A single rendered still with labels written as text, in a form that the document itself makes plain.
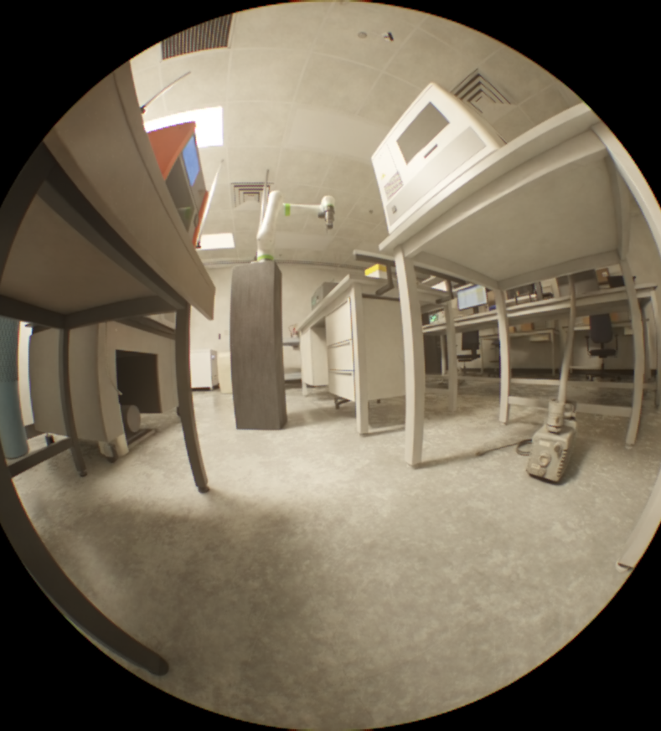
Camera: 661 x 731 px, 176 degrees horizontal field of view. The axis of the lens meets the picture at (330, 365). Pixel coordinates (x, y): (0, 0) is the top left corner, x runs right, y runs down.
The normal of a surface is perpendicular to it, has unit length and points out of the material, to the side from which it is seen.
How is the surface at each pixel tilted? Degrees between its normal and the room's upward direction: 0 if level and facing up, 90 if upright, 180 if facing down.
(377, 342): 90
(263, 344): 90
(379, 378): 90
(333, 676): 0
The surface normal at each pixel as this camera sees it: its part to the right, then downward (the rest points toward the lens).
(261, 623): -0.05, -1.00
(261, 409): -0.01, 0.01
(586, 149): -0.95, 0.05
